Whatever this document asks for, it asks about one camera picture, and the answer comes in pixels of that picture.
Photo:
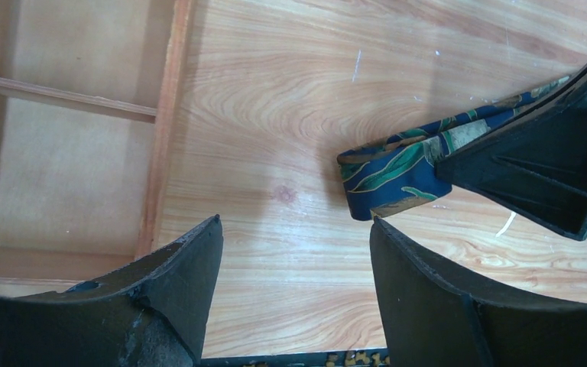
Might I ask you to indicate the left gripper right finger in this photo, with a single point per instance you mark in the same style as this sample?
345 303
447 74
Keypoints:
436 312

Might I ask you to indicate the blue green brown tie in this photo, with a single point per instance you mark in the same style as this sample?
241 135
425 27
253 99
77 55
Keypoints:
396 173

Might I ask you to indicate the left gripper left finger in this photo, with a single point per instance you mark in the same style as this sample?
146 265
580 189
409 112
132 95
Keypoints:
151 312

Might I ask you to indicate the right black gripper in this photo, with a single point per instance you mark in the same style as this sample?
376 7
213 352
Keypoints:
536 164

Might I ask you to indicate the wooden compartment tray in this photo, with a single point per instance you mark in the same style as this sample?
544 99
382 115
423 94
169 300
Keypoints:
89 93

